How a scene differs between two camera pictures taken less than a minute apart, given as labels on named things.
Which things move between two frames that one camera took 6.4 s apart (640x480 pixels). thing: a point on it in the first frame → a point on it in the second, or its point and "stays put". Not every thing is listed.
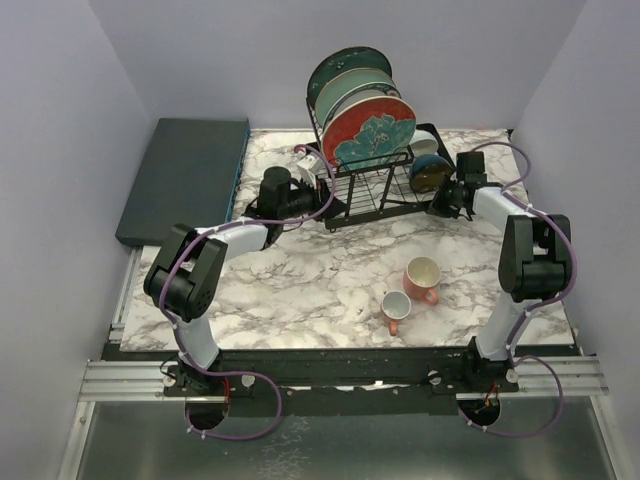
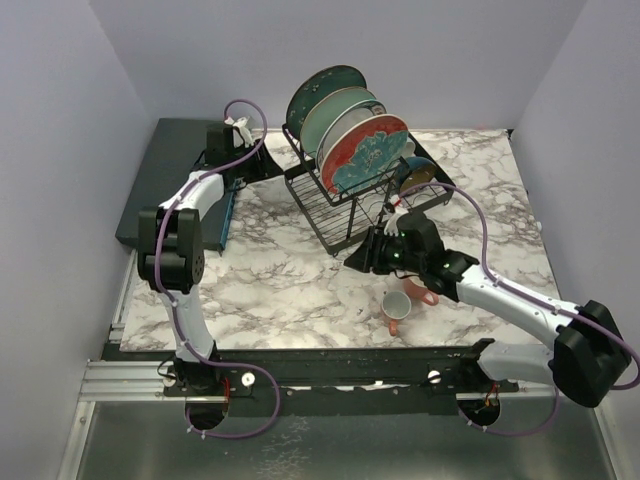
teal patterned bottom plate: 369,90 → 341,120
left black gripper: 319,194 → 264,167
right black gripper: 438,207 → 370,254
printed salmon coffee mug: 395,305 stays put
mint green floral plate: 344,80 → 323,108
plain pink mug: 420,278 stays put
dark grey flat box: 189,176 stays put
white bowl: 423,142 → 409,148
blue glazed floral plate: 345,60 → 316,87
